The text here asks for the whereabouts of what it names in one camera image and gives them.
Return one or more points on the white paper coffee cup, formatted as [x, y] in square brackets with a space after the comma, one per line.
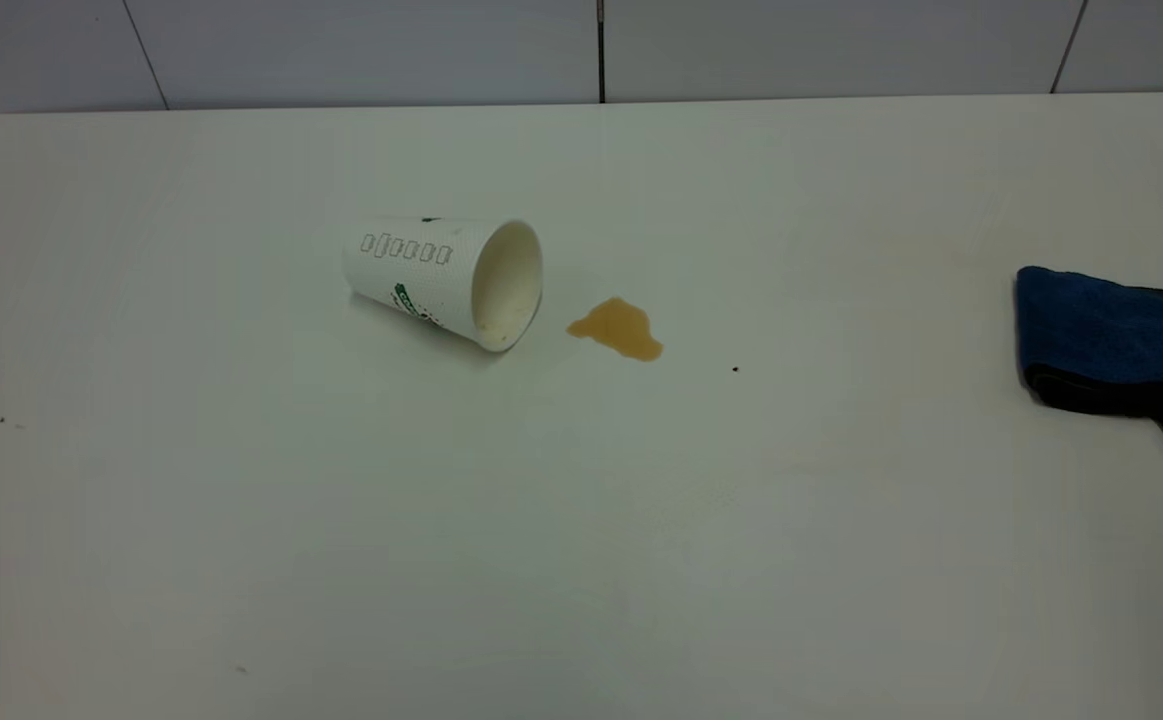
[421, 270]

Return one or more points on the brown coffee spill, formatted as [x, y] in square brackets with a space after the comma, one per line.
[621, 328]

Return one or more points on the blue black-edged cleaning cloth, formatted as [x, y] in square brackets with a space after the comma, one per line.
[1101, 335]

